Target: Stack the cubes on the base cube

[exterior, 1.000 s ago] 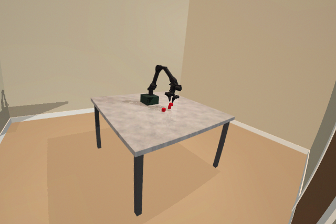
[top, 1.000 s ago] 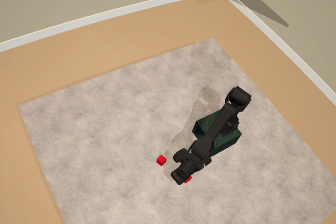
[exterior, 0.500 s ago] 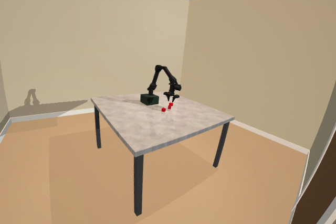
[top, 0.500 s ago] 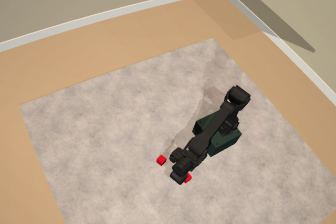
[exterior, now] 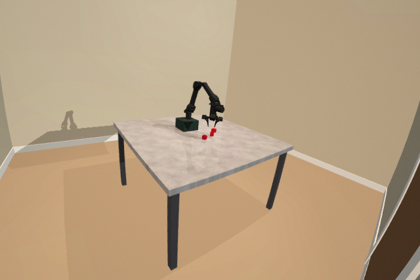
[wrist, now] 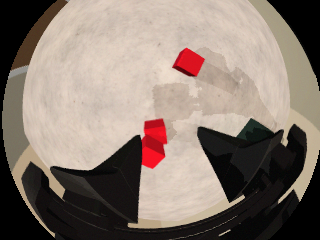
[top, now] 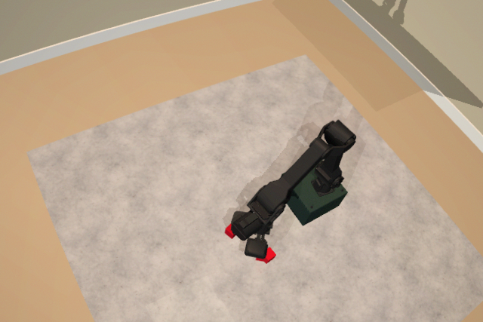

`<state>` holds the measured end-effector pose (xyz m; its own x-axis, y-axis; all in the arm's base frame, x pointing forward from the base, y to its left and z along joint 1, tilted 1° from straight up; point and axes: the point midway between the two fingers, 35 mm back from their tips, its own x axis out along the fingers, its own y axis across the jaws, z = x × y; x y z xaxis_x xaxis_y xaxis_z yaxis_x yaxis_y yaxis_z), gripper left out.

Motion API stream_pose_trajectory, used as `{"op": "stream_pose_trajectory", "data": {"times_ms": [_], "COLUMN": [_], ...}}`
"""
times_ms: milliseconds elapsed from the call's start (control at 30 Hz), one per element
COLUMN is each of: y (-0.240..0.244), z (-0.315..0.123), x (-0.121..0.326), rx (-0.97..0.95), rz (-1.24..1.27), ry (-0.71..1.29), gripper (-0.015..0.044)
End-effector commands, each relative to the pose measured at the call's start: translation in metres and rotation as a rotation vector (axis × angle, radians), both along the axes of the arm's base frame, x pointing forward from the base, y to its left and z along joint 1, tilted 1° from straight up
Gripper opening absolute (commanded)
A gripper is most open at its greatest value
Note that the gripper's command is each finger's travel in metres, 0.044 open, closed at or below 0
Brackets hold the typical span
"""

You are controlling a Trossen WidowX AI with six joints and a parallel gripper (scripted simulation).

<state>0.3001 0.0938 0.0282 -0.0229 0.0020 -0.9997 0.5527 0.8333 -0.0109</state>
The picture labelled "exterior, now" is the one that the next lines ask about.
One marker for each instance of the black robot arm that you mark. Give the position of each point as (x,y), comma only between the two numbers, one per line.
(215,102)

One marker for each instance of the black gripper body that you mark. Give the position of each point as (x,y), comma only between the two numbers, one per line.
(208,117)

